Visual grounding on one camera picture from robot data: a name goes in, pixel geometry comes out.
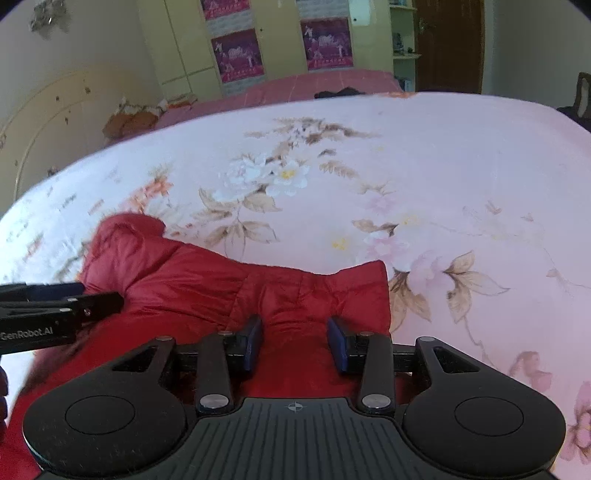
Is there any red puffer jacket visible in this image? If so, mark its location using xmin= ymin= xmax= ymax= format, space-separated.
xmin=0 ymin=213 xmax=393 ymax=480

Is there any pink checked bed sheet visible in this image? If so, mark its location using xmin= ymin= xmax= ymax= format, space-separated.
xmin=104 ymin=69 xmax=402 ymax=148

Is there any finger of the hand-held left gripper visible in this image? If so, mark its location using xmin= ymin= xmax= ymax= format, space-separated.
xmin=68 ymin=292 xmax=124 ymax=322
xmin=0 ymin=282 xmax=88 ymax=304

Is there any brown wooden door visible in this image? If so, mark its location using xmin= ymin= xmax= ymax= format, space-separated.
xmin=413 ymin=0 xmax=485 ymax=93

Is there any cream wardrobe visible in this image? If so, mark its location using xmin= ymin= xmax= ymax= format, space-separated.
xmin=139 ymin=0 xmax=393 ymax=100

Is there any white floral quilt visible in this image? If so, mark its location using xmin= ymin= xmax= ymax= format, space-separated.
xmin=0 ymin=91 xmax=591 ymax=464

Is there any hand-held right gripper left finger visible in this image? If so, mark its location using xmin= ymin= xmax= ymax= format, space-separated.
xmin=111 ymin=315 xmax=265 ymax=416

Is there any cream corner shelf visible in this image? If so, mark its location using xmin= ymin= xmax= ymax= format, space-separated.
xmin=389 ymin=0 xmax=422 ymax=93

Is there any cream wooden headboard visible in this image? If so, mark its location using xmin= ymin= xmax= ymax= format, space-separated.
xmin=0 ymin=67 xmax=162 ymax=204

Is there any purple wardrobe poster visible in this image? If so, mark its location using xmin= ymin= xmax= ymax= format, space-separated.
xmin=295 ymin=0 xmax=354 ymax=72
xmin=201 ymin=0 xmax=266 ymax=84

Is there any dark chair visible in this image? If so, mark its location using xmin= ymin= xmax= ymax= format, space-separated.
xmin=556 ymin=71 xmax=591 ymax=121

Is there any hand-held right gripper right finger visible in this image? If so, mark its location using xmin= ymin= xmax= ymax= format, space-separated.
xmin=326 ymin=316 xmax=481 ymax=414

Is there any orange striped pillow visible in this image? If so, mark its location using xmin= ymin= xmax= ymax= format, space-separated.
xmin=104 ymin=108 xmax=160 ymax=141

